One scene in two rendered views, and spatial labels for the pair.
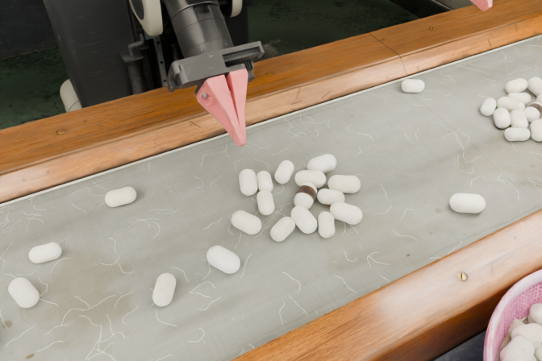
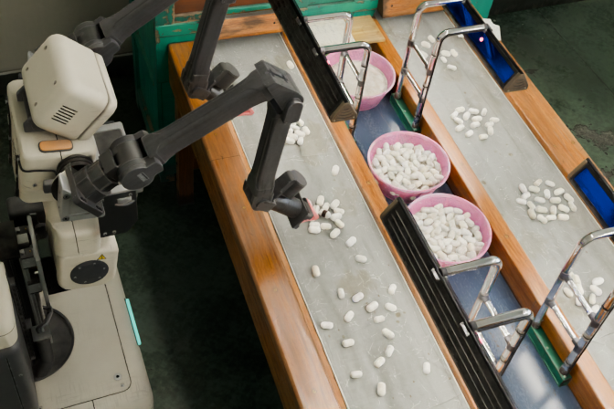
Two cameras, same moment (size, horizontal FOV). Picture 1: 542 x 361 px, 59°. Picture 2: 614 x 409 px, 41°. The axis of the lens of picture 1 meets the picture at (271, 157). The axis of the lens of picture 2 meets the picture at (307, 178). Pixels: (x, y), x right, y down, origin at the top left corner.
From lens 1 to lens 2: 2.16 m
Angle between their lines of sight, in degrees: 60
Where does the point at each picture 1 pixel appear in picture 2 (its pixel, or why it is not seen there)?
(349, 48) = (227, 172)
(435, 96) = not seen: hidden behind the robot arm
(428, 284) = (370, 191)
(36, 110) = not seen: outside the picture
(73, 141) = (283, 284)
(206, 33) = (296, 201)
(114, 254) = (341, 275)
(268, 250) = (345, 230)
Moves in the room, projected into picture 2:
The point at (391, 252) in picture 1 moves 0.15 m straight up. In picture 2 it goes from (351, 198) to (358, 164)
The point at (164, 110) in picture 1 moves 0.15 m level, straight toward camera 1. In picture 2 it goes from (266, 250) to (319, 248)
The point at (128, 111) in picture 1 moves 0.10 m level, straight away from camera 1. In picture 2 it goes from (264, 264) to (228, 268)
